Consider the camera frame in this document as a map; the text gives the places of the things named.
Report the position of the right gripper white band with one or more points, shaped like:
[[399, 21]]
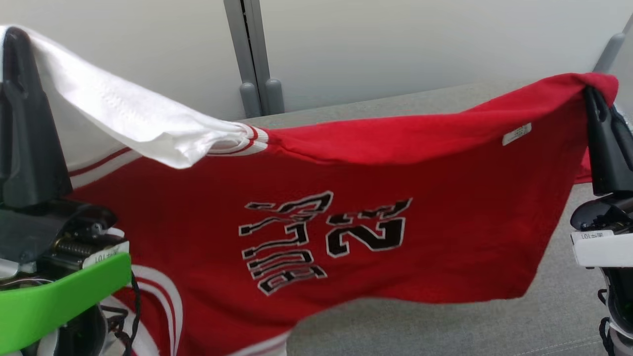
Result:
[[603, 247]]

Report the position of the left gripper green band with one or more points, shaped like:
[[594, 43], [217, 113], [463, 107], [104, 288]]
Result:
[[49, 296]]

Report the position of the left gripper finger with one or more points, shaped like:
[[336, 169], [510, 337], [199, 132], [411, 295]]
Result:
[[29, 138]]

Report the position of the red jersey black number print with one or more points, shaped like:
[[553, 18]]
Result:
[[445, 198]]

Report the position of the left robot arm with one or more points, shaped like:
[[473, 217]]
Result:
[[74, 336]]

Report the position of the grey post with bracket foot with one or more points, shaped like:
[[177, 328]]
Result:
[[610, 49]]

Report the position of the grey partition post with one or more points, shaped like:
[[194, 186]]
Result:
[[249, 99], [274, 96]]

